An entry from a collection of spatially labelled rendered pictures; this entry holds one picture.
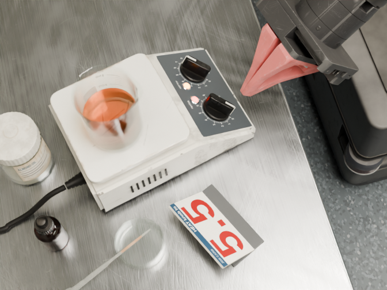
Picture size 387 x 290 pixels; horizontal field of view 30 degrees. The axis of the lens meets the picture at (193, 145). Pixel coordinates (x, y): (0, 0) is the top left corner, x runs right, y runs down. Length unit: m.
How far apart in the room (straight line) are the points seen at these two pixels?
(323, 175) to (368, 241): 0.18
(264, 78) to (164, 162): 0.15
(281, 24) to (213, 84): 0.19
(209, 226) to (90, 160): 0.15
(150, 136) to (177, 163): 0.05
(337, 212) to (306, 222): 0.81
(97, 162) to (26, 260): 0.15
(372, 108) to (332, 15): 0.68
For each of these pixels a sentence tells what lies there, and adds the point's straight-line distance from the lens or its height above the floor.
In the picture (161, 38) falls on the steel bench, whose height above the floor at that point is 0.75.
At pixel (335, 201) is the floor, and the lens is 1.63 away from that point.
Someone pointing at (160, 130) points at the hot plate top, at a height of 0.84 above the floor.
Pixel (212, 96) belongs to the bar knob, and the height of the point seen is 0.82.
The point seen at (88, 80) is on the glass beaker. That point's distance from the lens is 0.72.
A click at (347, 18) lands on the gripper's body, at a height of 0.98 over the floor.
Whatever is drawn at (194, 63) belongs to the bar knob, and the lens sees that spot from 0.82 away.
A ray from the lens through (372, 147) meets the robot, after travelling 1.38.
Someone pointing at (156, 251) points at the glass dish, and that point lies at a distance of 0.80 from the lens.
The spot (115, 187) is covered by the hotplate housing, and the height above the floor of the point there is 0.82.
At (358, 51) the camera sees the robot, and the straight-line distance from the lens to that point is 1.37.
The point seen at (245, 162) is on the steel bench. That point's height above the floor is 0.75.
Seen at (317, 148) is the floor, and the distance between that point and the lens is 1.67.
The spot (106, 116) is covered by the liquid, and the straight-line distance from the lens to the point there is 0.73.
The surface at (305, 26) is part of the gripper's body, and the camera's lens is 0.66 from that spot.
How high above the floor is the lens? 1.52
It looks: 67 degrees down
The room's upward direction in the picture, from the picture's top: 6 degrees counter-clockwise
